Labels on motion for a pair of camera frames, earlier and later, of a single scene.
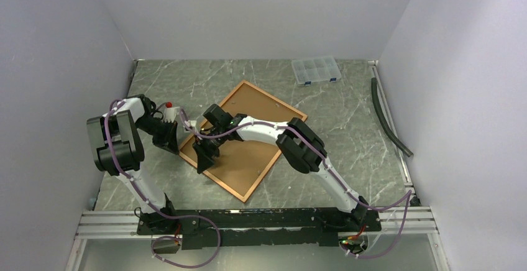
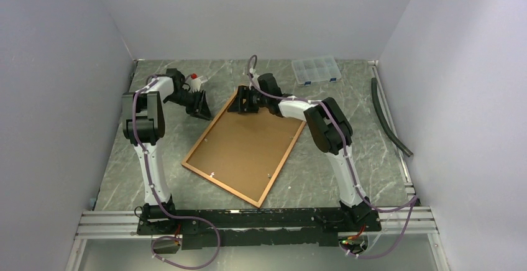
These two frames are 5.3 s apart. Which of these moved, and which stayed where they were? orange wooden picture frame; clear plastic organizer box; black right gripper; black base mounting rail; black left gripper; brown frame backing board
Moved: orange wooden picture frame; brown frame backing board; black left gripper; black right gripper
Stayed: black base mounting rail; clear plastic organizer box
